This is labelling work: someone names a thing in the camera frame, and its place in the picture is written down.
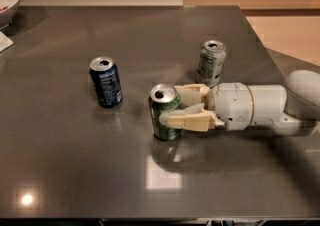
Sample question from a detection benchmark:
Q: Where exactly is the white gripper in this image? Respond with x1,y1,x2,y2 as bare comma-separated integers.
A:
159,83,253,132

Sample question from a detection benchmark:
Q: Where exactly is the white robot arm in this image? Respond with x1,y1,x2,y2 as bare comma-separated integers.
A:
160,70,320,136

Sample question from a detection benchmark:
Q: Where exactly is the white and green soda can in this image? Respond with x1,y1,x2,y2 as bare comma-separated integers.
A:
197,40,227,87

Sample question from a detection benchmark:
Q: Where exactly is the blue soda can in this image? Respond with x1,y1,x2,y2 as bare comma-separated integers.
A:
89,57,123,108

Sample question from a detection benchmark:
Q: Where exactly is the white paper sheet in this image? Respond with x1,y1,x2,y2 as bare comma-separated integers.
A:
0,32,14,53

